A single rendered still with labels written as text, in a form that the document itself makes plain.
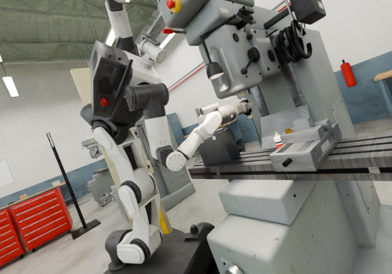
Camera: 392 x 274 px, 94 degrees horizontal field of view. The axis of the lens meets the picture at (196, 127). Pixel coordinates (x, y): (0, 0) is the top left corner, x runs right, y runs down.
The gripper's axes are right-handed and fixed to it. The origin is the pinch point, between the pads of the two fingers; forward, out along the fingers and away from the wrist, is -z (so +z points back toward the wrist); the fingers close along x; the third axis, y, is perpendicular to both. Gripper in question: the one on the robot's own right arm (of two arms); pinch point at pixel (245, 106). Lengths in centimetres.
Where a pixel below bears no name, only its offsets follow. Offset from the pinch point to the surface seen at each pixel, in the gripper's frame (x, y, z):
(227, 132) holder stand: 19.7, 11.1, 2.8
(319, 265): -19, 74, 8
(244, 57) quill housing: -10.1, -22.4, -0.6
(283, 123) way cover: 8.4, 19.1, -31.7
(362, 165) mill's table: -42, 30, 0
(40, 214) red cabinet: 403, 62, 230
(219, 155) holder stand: 23.4, 22.7, 12.2
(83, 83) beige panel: 159, -88, 71
